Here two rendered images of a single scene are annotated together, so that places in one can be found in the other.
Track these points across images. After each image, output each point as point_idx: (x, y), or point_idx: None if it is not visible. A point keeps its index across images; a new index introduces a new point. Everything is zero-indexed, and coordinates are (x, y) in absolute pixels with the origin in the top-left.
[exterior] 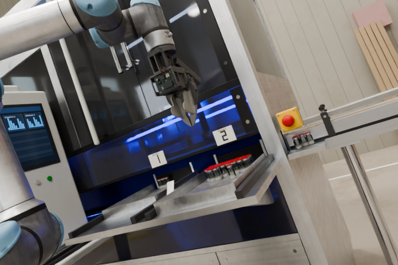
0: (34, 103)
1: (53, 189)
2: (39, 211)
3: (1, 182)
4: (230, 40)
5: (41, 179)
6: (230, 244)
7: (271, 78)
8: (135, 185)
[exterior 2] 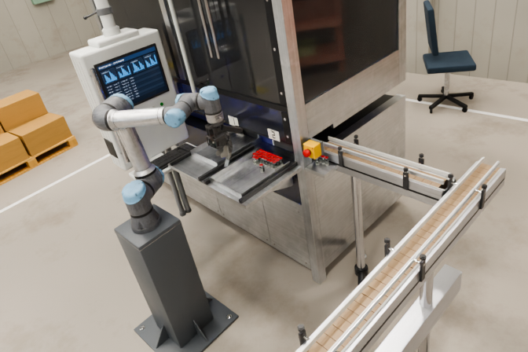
0: (150, 45)
1: None
2: (152, 174)
3: (137, 160)
4: (286, 82)
5: (155, 105)
6: None
7: (339, 87)
8: None
